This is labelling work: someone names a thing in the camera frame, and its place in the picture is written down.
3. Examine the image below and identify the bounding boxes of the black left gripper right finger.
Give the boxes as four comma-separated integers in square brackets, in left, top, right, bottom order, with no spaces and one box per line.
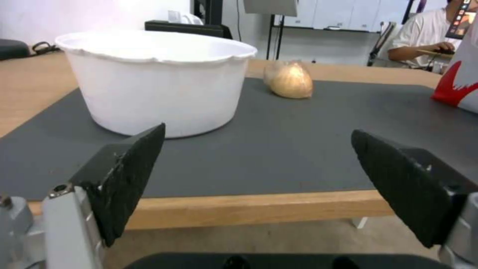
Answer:
[350,129,478,269]

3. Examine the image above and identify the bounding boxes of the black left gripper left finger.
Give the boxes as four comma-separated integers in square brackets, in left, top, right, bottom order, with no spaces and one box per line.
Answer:
[0,122,167,269]

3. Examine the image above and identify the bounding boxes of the white red takeout bag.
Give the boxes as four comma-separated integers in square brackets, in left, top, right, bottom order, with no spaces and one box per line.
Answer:
[429,28,478,114]

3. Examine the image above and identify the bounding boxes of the white plastic bowl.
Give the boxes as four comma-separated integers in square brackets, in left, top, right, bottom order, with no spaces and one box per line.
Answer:
[55,30,258,139]

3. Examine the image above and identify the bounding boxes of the dark grey table mat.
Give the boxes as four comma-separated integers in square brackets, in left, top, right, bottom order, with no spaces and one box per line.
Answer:
[0,77,478,201]

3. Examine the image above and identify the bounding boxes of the person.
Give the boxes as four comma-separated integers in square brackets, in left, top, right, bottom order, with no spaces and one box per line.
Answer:
[387,0,468,69]

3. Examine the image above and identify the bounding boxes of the crumpled golden wrapper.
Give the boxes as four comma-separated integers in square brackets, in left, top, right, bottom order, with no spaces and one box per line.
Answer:
[263,61,314,99]

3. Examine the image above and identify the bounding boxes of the black box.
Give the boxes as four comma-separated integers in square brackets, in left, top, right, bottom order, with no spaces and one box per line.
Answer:
[144,20,234,40]

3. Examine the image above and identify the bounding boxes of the white jug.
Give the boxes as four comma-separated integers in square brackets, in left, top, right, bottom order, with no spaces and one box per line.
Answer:
[167,10,204,24]

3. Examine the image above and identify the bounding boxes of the computer monitor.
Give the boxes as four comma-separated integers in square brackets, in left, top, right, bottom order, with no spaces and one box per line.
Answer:
[445,0,478,39]

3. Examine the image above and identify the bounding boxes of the white cabinet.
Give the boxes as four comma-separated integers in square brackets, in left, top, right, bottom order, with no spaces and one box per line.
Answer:
[276,0,406,32]

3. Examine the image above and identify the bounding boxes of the black metal stand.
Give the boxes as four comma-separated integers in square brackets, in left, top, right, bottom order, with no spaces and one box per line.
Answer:
[266,14,285,61]

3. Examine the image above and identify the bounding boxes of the grey panel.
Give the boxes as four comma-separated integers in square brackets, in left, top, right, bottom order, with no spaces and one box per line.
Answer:
[243,0,299,17]

